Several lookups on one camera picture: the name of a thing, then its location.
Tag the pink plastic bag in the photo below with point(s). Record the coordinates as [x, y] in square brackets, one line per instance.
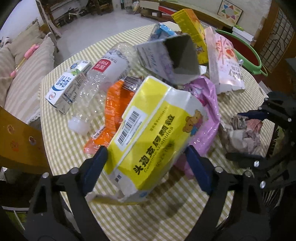
[205, 131]

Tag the wooden lattice screen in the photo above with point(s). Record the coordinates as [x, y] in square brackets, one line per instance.
[276, 35]

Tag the beige striped sofa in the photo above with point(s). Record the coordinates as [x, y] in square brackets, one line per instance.
[20, 96]

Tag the yellow checkered tablecloth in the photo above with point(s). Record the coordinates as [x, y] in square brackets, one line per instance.
[173, 207]

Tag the wooden TV cabinet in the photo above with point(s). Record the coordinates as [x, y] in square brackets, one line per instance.
[176, 11]

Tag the white blue milk carton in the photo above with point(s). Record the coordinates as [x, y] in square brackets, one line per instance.
[64, 91]

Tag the white blue open carton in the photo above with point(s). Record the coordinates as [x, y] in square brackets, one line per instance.
[173, 58]

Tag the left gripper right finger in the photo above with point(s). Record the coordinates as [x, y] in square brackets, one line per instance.
[234, 210]

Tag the yellow white medicine box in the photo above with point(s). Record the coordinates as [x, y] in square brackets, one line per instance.
[156, 128]

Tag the blue white snack wrapper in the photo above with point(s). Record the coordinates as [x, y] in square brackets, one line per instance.
[160, 32]

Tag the Chinese checkers board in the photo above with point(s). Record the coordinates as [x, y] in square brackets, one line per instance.
[229, 12]

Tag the clear plastic bottle red label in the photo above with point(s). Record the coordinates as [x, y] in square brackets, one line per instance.
[114, 65]

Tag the brown white paper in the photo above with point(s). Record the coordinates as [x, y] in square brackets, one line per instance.
[241, 135]

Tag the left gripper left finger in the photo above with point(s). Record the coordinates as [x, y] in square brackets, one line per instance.
[46, 219]

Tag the pink toy wand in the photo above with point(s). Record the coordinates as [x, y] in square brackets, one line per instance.
[26, 56]

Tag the yellow cardboard box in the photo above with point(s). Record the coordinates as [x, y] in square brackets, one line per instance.
[190, 24]

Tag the red bin green rim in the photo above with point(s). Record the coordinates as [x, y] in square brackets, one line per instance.
[244, 51]

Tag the pink Pocky snack box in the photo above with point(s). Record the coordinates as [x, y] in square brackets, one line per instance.
[224, 68]

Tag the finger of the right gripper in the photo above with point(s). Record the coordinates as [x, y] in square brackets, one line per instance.
[278, 108]
[260, 166]

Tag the wooden chair back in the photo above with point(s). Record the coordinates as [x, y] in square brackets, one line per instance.
[22, 146]

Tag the orange plastic wrapper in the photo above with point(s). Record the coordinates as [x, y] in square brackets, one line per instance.
[118, 98]

